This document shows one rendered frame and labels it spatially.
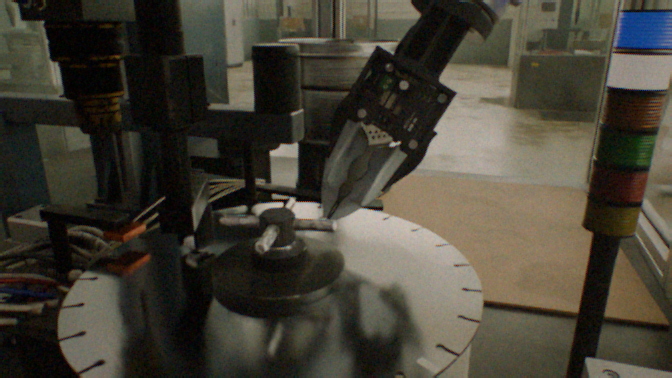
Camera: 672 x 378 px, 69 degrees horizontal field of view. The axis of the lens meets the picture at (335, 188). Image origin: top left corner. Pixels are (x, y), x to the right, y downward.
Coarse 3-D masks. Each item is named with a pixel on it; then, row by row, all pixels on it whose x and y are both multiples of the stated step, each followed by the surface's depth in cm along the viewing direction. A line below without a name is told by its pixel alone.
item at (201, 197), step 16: (160, 144) 36; (176, 144) 36; (176, 160) 36; (176, 176) 37; (176, 192) 37; (192, 192) 38; (208, 192) 44; (160, 208) 37; (176, 208) 37; (192, 208) 37; (208, 208) 44; (160, 224) 37; (176, 224) 37; (192, 224) 37; (208, 224) 44; (208, 240) 44
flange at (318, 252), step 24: (312, 240) 45; (216, 264) 40; (240, 264) 40; (264, 264) 38; (288, 264) 38; (312, 264) 40; (336, 264) 40; (216, 288) 38; (240, 288) 37; (264, 288) 36; (288, 288) 36; (312, 288) 37; (336, 288) 38
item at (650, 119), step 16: (608, 96) 41; (624, 96) 40; (640, 96) 39; (656, 96) 39; (608, 112) 41; (624, 112) 40; (640, 112) 39; (656, 112) 39; (624, 128) 40; (640, 128) 40; (656, 128) 40
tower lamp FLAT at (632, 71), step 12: (612, 60) 41; (624, 60) 39; (636, 60) 38; (648, 60) 38; (660, 60) 38; (612, 72) 41; (624, 72) 39; (636, 72) 39; (648, 72) 38; (660, 72) 38; (612, 84) 40; (624, 84) 40; (636, 84) 39; (648, 84) 39; (660, 84) 39
